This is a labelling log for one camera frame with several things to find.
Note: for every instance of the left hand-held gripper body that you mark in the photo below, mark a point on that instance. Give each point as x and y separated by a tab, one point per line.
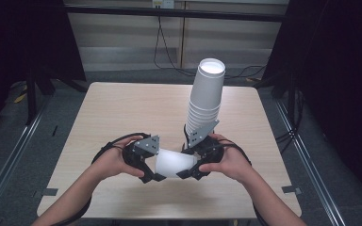
139	153

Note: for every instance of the person's left hand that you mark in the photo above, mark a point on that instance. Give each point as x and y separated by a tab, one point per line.
113	160

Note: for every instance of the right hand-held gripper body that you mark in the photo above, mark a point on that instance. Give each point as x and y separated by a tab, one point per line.
209	147

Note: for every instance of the person's right hand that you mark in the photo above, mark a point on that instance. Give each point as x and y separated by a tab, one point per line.
232	163

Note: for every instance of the black horizontal bar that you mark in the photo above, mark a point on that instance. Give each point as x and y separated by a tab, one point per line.
169	12

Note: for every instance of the white paper cup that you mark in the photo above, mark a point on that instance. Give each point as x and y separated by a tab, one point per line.
172	163

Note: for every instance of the stack of white cups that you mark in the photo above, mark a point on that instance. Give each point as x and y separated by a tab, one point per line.
205	94

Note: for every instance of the black metal stand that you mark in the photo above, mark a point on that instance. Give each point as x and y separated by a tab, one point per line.
31	97
291	103

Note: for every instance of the grey tape piece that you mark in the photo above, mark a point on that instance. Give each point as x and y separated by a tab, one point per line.
50	191
291	189

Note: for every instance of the metal floor rail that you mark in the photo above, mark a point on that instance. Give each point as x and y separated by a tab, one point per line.
9	160
311	163

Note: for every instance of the yellow scrap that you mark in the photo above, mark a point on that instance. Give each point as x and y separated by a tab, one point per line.
20	98

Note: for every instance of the white wall socket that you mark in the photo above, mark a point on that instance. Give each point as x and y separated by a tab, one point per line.
163	3

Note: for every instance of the black curtain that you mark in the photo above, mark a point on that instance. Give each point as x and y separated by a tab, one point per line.
336	78
19	47

